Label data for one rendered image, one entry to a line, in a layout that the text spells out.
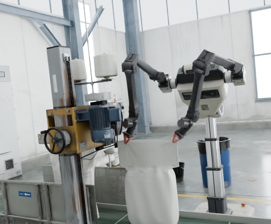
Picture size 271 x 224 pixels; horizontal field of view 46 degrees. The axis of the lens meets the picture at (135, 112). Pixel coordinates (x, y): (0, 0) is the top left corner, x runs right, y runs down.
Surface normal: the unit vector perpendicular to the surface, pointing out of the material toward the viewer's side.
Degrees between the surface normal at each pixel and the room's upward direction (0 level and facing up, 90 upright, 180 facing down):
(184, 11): 90
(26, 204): 90
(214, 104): 130
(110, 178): 90
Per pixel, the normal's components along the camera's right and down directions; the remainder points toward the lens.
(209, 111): -0.29, 0.71
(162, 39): -0.47, 0.09
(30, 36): 0.87, -0.07
